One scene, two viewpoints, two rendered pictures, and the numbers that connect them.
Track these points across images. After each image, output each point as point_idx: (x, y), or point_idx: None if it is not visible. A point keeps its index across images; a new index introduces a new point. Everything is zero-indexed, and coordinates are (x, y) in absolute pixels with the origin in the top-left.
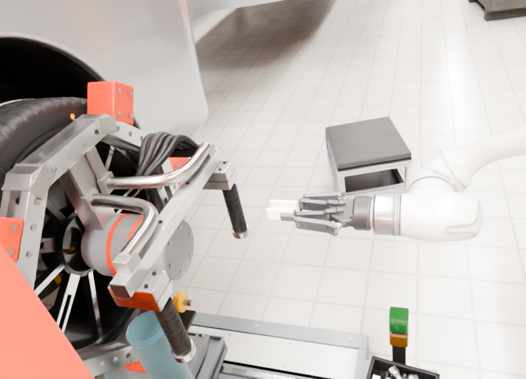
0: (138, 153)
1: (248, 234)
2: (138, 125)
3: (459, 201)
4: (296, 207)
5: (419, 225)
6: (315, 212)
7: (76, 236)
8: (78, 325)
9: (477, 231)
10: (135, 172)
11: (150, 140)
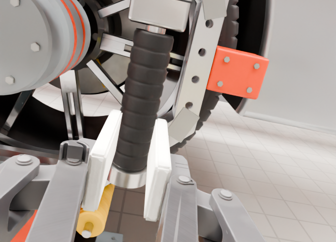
0: None
1: (118, 184)
2: (268, 27)
3: None
4: (149, 187)
5: None
6: (53, 228)
7: (119, 74)
8: (27, 120)
9: None
10: (188, 38)
11: None
